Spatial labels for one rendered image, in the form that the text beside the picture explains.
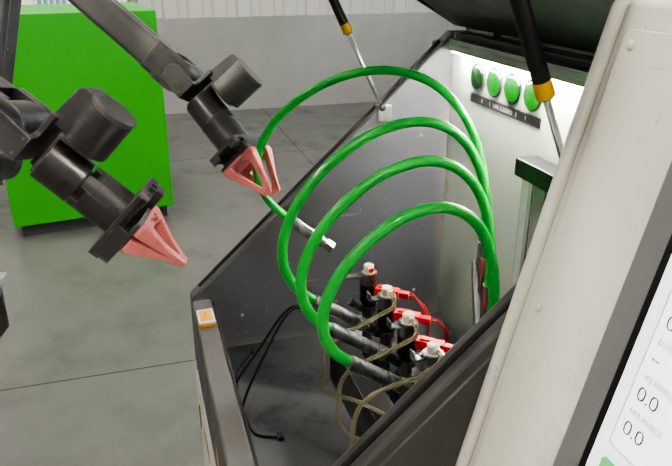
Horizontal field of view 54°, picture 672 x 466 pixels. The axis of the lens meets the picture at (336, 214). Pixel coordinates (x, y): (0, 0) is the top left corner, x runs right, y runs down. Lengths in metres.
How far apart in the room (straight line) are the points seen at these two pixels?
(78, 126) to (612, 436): 0.61
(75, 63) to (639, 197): 3.78
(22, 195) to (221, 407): 3.38
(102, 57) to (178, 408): 2.26
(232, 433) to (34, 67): 3.37
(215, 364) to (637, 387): 0.74
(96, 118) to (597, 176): 0.52
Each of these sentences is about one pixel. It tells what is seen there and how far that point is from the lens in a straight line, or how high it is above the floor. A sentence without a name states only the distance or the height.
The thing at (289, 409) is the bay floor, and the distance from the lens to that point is 1.24.
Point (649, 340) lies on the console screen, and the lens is 0.57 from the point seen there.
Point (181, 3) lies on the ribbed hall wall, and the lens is 7.42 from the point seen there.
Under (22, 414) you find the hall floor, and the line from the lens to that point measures 2.82.
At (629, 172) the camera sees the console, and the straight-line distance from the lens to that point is 0.61.
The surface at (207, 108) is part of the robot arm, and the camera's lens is 1.12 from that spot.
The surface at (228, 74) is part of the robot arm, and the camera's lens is 1.11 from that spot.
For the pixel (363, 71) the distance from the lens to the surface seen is 1.03.
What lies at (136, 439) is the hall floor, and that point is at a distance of 2.56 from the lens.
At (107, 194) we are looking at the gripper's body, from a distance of 0.81.
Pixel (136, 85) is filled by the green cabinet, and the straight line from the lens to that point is 4.22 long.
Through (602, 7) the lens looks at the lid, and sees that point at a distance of 0.81.
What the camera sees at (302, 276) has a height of 1.21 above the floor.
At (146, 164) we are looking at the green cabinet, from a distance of 4.33.
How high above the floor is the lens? 1.58
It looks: 21 degrees down
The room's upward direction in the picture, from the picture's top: straight up
